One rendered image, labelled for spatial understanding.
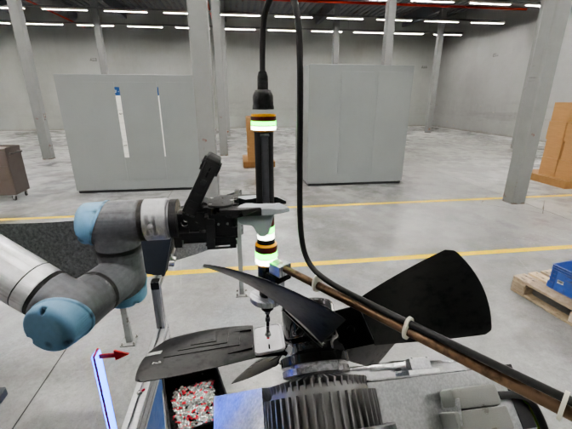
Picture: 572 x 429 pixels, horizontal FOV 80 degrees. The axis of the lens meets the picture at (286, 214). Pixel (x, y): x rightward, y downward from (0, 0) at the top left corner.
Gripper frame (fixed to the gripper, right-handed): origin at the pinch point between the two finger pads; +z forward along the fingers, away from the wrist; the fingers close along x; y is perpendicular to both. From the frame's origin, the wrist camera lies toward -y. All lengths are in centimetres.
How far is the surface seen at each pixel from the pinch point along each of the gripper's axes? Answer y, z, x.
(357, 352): 43.2, 19.9, -7.1
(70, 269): 86, -119, -156
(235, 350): 30.2, -10.1, 2.8
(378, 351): 47, 28, -12
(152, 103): -12, -150, -595
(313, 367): 30.4, 4.7, 9.5
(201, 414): 65, -22, -15
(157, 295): 49, -39, -52
